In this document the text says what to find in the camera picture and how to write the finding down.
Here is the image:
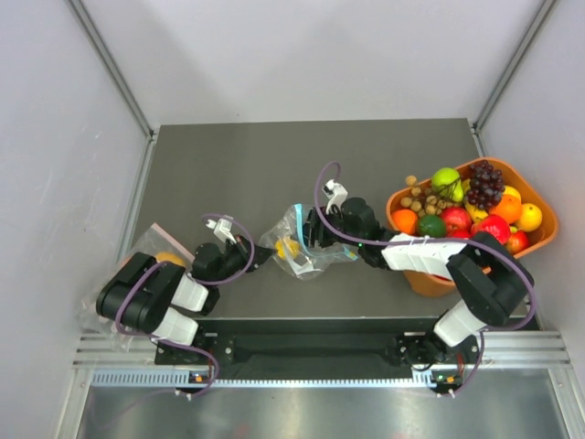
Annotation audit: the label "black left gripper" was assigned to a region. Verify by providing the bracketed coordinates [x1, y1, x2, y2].
[211, 232, 276, 285]

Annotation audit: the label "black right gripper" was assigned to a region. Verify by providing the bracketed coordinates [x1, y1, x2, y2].
[292, 204, 365, 249]

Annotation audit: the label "clear zip bag blue seal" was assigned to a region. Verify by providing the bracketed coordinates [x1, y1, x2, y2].
[260, 204, 358, 280]

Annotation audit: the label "fake yellow lemon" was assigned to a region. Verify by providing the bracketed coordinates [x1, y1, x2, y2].
[274, 237, 301, 260]
[515, 203, 543, 232]

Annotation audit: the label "fake green pear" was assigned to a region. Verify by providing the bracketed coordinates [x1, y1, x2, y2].
[431, 167, 461, 193]

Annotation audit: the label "fake dark grapes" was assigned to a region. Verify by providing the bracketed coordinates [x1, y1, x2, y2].
[465, 160, 505, 210]

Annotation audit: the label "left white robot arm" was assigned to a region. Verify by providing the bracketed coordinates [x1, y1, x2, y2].
[95, 235, 275, 363]

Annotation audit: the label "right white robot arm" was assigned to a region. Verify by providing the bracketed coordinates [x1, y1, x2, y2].
[303, 198, 534, 362]

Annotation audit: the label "fake yellow fruit pink bag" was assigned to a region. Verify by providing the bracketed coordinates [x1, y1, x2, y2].
[154, 252, 186, 268]

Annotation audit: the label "clear zip bag pink seal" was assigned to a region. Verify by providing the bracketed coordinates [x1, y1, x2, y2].
[76, 223, 194, 351]

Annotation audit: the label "fake orange left in bin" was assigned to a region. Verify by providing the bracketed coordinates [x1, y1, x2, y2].
[391, 209, 419, 235]

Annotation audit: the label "fake brown longan bunch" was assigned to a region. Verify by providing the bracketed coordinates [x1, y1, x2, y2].
[399, 176, 461, 218]

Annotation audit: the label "fake green lime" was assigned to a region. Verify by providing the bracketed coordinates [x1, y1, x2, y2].
[416, 215, 447, 239]

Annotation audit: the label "fake red apple top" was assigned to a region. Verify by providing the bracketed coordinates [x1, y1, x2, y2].
[440, 207, 473, 234]

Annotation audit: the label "fake big red apple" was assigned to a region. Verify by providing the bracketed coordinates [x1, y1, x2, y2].
[447, 229, 472, 240]

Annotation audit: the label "fake large orange in bin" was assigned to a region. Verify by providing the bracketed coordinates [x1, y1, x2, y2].
[489, 194, 523, 224]

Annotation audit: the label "fake small red peach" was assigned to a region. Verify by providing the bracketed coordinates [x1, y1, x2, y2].
[505, 230, 530, 255]

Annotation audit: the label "fake yellow lemon in bin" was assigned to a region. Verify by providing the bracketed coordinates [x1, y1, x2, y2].
[515, 203, 543, 232]

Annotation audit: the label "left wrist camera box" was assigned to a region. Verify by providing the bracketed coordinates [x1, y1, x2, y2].
[206, 218, 237, 243]

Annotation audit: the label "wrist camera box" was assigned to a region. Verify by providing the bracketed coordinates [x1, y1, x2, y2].
[322, 179, 348, 214]
[206, 218, 237, 243]

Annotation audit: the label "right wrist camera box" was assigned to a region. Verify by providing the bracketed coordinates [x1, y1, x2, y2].
[322, 179, 348, 214]

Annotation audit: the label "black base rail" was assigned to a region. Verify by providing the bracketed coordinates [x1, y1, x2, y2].
[154, 317, 481, 380]

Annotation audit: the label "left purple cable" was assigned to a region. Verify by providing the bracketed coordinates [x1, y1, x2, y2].
[112, 213, 256, 337]

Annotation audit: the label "purple cable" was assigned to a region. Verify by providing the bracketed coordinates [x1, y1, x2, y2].
[314, 161, 538, 331]
[112, 213, 256, 337]

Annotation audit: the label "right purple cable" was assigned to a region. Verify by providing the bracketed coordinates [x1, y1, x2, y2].
[314, 161, 538, 331]

